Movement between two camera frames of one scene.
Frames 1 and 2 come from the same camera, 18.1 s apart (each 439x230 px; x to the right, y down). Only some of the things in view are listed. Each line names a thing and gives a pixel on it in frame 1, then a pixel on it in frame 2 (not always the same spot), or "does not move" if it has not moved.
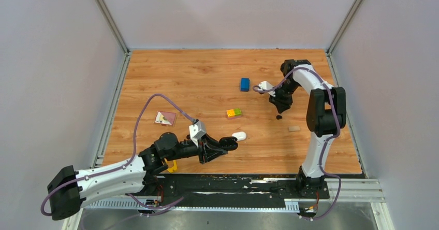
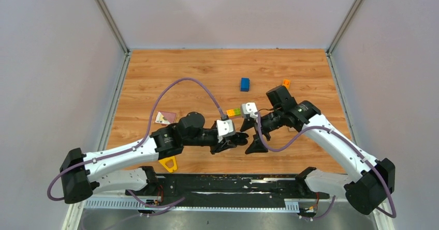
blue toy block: (245, 84) does not move
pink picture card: (166, 118) does not move
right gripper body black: (284, 94) -> (271, 122)
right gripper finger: (282, 106) -> (257, 146)
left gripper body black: (198, 151) -> (218, 147)
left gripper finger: (209, 154) -> (230, 145)
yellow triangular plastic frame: (174, 168) does not move
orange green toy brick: (234, 113) does not move
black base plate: (214, 187) does not move
